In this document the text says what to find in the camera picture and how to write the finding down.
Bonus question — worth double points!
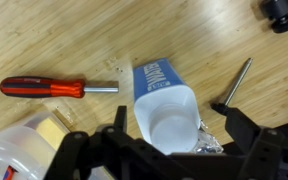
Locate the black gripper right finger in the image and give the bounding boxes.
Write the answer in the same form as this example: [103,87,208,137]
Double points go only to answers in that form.
[225,108,261,154]

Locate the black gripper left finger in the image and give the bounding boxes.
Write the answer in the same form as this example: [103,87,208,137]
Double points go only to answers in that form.
[114,106,127,132]

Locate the blue water bottle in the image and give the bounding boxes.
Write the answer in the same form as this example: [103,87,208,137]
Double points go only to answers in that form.
[133,58,201,154]

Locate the clear plastic container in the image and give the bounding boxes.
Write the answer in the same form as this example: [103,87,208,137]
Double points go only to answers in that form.
[0,110,115,180]

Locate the small black knob tool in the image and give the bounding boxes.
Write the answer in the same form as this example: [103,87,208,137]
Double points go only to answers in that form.
[260,0,288,34]

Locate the black handled metal pin tool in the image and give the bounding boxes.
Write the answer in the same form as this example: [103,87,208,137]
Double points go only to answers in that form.
[211,58,253,116]

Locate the red handled screwdriver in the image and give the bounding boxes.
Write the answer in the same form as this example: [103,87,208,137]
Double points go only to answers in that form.
[0,76,119,98]

